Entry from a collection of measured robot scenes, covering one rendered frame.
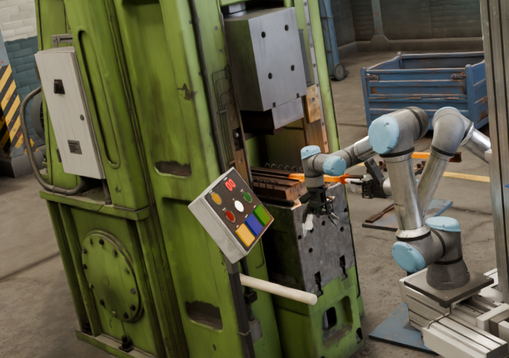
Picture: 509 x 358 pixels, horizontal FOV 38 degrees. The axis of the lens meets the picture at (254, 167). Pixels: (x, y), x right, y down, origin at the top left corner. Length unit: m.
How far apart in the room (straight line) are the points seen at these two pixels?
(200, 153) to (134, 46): 0.59
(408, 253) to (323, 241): 1.05
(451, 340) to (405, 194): 0.50
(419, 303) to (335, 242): 0.87
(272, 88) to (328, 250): 0.84
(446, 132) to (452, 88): 4.18
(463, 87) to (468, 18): 4.80
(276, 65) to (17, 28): 6.17
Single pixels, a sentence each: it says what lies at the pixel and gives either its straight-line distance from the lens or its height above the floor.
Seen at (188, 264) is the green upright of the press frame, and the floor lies 0.63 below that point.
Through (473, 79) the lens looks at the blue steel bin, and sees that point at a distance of 6.96.
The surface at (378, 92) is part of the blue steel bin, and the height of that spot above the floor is 0.46.
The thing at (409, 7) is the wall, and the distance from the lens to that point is 12.16.
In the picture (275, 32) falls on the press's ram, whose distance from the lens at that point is 3.22.
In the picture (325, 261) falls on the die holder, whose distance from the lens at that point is 3.50.
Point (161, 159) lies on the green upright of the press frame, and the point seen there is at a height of 1.17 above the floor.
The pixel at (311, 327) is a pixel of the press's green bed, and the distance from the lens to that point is 3.54.
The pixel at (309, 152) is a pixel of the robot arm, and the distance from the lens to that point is 2.76.
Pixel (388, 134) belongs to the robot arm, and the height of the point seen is 1.42.
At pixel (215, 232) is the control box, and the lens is 2.77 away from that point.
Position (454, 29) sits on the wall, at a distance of 11.80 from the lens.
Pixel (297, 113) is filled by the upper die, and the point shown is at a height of 1.30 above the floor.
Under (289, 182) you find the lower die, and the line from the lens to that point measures 3.37.
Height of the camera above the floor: 2.05
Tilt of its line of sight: 17 degrees down
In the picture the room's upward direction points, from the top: 10 degrees counter-clockwise
